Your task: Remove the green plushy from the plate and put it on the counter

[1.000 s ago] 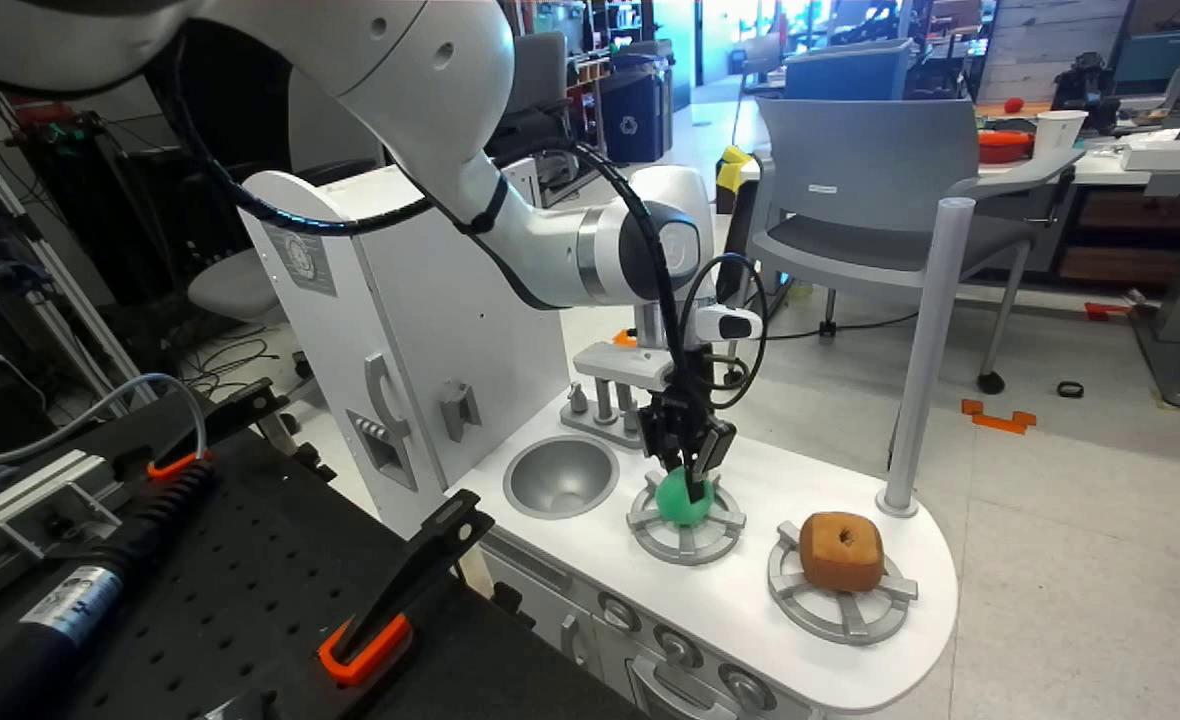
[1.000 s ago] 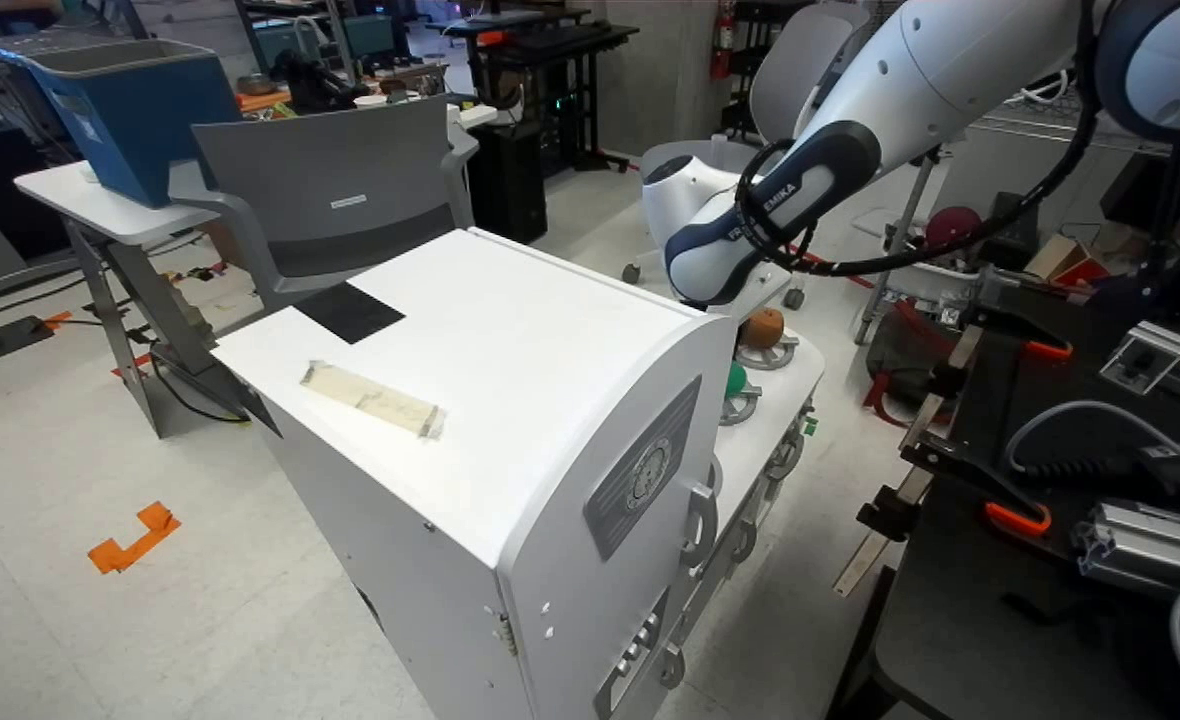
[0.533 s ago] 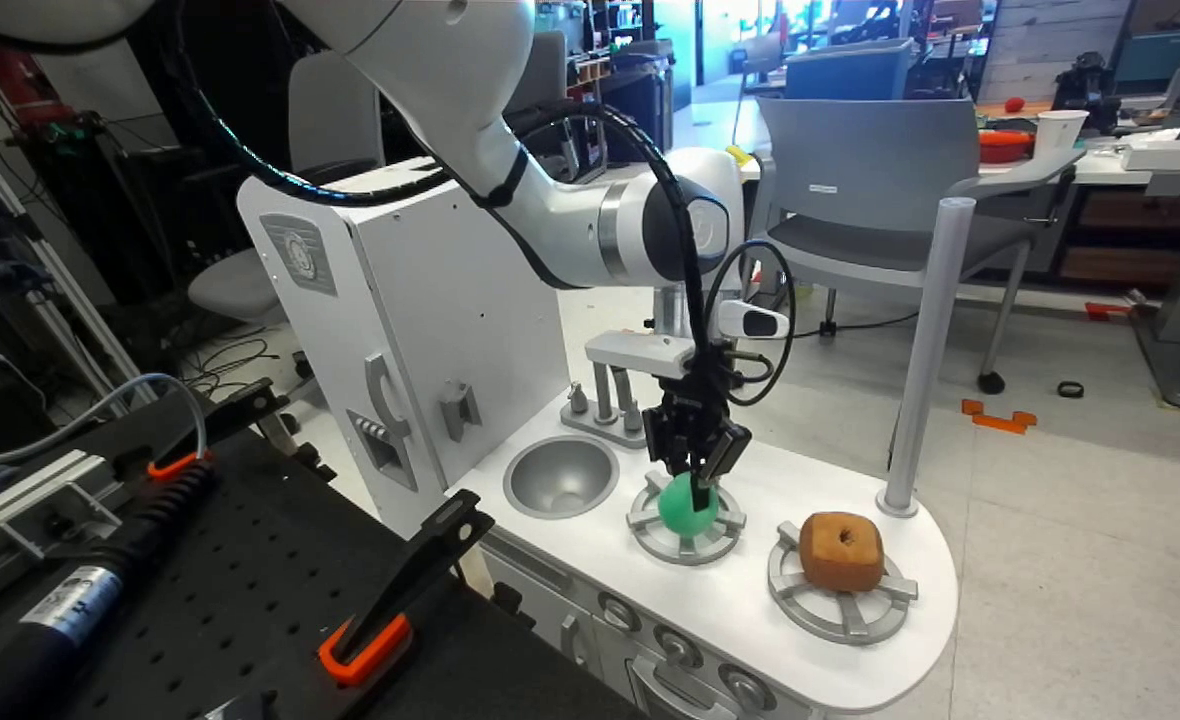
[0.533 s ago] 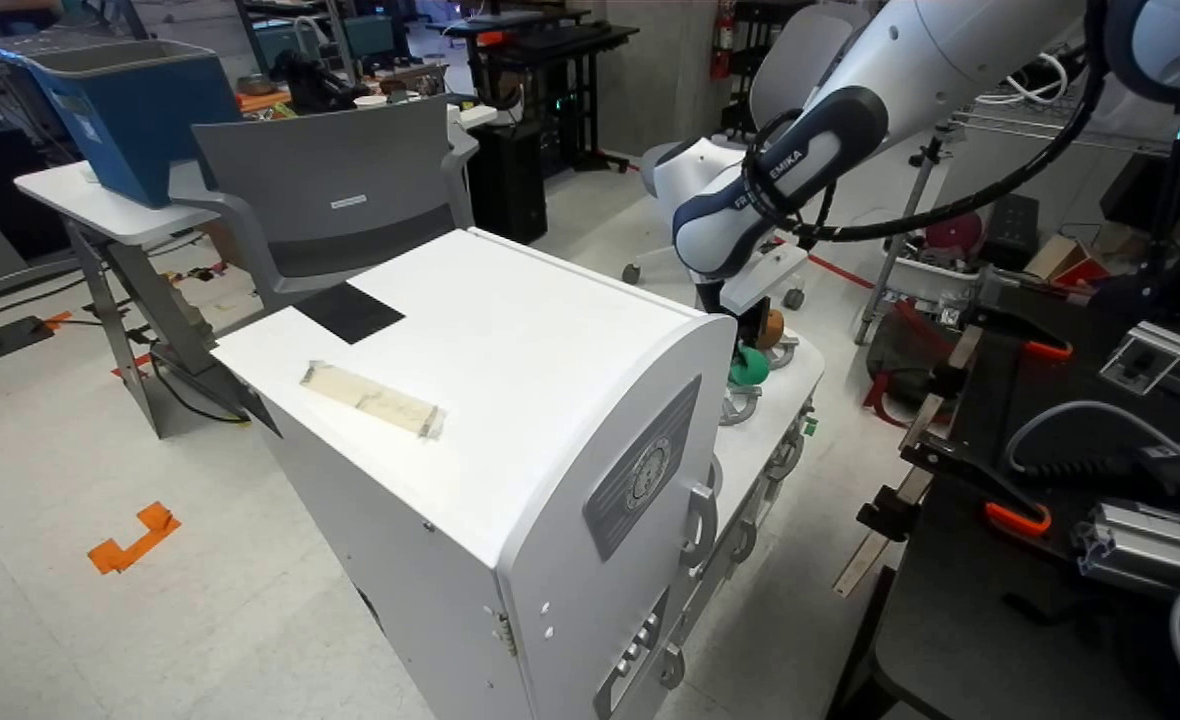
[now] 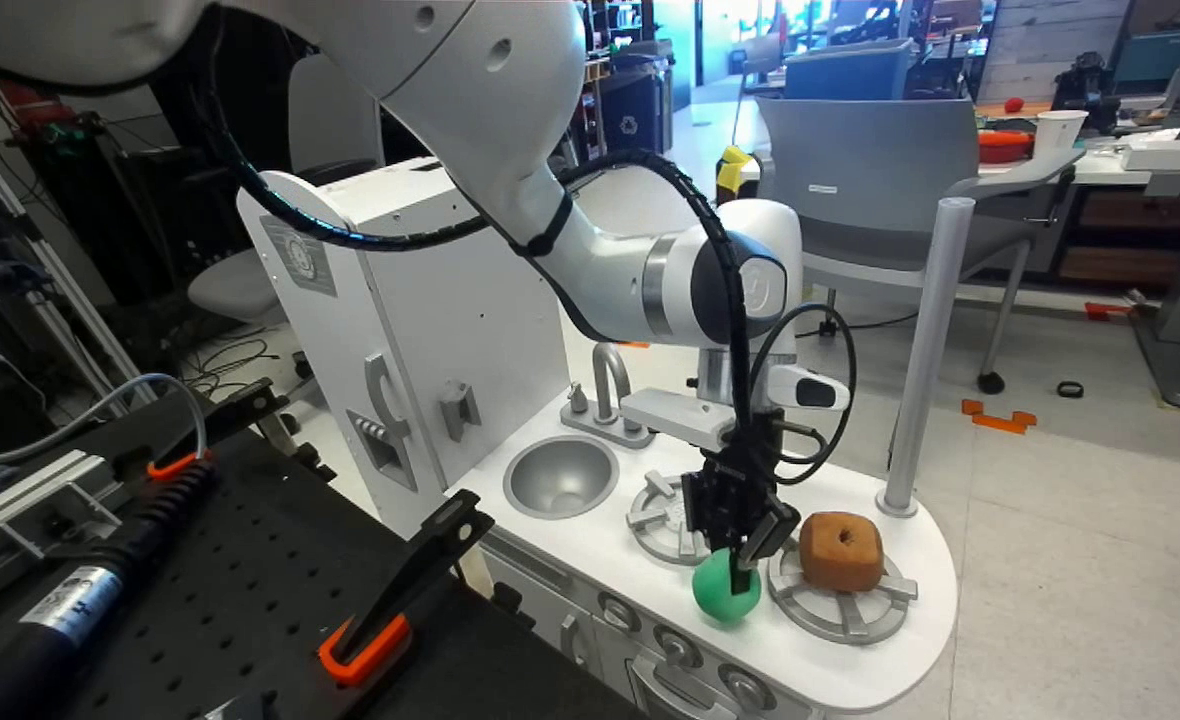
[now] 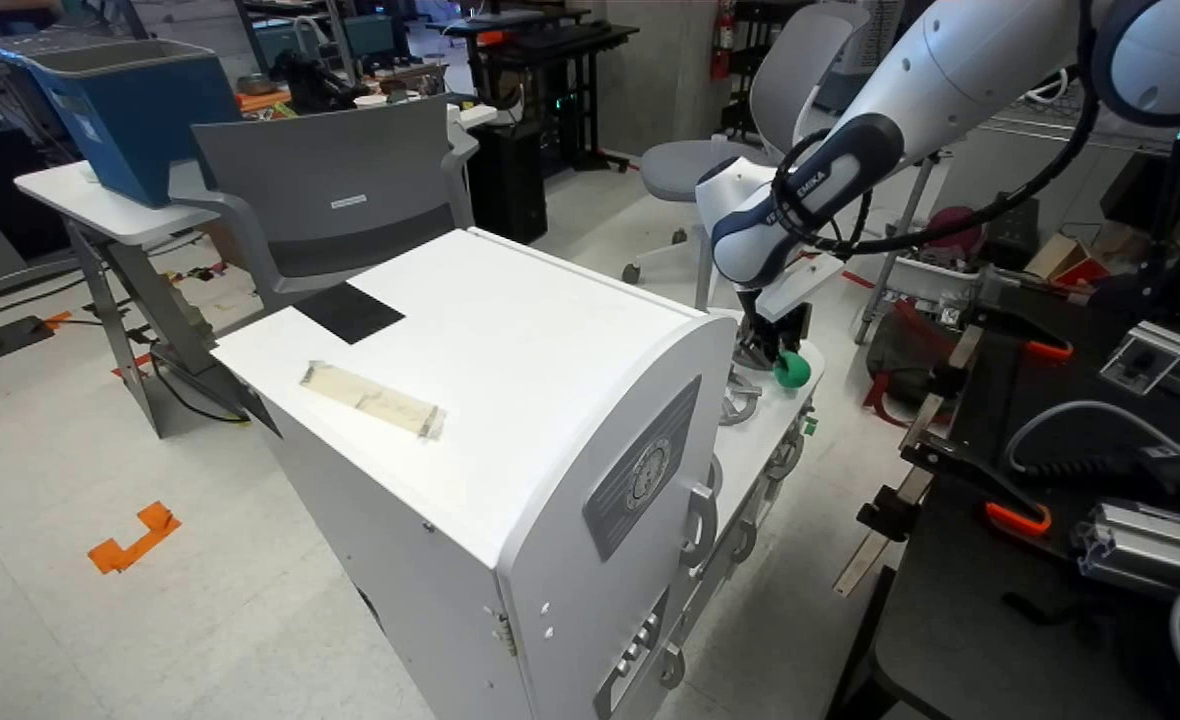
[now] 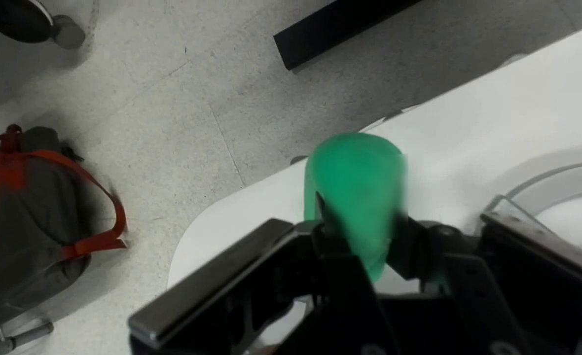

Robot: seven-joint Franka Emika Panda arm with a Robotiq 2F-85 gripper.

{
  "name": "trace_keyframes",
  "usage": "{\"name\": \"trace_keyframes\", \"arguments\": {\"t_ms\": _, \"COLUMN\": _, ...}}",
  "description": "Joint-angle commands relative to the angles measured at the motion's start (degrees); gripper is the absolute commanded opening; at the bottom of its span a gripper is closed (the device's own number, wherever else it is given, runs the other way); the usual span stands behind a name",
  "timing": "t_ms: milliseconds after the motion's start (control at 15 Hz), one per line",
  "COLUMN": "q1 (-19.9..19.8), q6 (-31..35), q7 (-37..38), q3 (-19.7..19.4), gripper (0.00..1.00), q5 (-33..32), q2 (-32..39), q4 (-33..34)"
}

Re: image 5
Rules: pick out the blue recycling bin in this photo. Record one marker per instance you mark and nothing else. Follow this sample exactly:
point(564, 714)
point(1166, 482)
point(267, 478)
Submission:
point(637, 123)

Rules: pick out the yellow object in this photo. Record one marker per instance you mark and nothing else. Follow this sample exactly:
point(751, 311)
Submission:
point(733, 171)

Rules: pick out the white cup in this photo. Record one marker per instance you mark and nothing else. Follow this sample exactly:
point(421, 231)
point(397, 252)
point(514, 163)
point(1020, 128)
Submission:
point(1060, 133)

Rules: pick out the green plush ball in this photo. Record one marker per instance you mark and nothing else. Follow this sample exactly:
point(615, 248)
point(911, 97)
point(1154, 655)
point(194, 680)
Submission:
point(712, 600)

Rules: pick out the grey toy burner plate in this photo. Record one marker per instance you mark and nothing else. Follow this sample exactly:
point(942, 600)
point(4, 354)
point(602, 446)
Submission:
point(836, 617)
point(653, 530)

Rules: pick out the grey toy kitchen pole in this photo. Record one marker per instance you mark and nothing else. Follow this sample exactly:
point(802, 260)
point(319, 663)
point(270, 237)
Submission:
point(932, 335)

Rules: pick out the white toy kitchen cabinet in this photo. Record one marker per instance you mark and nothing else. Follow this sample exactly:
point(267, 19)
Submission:
point(454, 335)

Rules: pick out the grey plastic chair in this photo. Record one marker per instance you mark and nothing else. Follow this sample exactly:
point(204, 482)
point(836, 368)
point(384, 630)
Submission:
point(881, 163)

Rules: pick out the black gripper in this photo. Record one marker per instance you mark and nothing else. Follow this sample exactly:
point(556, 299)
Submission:
point(733, 487)

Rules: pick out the grey office chair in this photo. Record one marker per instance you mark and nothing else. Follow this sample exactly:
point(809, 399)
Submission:
point(228, 287)

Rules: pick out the aluminium frame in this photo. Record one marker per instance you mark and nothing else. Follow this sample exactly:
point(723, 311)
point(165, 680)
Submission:
point(40, 265)

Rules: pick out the black perforated board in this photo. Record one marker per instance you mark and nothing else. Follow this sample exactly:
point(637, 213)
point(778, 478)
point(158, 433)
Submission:
point(252, 587)

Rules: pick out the aluminium extrusion rail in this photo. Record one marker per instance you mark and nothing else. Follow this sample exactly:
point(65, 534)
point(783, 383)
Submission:
point(14, 487)

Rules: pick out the black clamp with orange tip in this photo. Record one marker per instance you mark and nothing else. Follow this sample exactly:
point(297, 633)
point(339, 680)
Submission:
point(221, 420)
point(410, 580)

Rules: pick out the white office desk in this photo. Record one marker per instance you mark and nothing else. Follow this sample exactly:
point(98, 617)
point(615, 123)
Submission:
point(1149, 200)

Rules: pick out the orange box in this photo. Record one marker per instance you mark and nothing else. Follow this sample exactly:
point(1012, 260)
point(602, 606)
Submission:
point(1004, 144)

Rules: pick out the grey toy faucet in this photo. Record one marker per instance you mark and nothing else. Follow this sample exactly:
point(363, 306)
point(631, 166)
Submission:
point(610, 385)

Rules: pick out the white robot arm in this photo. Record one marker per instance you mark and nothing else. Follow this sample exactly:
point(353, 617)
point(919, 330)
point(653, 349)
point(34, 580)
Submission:
point(481, 66)

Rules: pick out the brown plush cube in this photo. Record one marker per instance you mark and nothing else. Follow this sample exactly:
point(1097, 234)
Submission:
point(836, 552)

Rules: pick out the white toy kitchen counter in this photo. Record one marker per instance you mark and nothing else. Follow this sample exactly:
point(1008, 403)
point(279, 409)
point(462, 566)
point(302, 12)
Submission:
point(802, 642)

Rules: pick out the grey toy sink bowl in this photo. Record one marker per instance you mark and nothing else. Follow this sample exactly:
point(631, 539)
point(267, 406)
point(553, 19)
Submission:
point(563, 482)

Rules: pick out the grey toy stove knob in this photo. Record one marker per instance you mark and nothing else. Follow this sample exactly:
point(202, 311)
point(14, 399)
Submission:
point(619, 615)
point(677, 651)
point(751, 690)

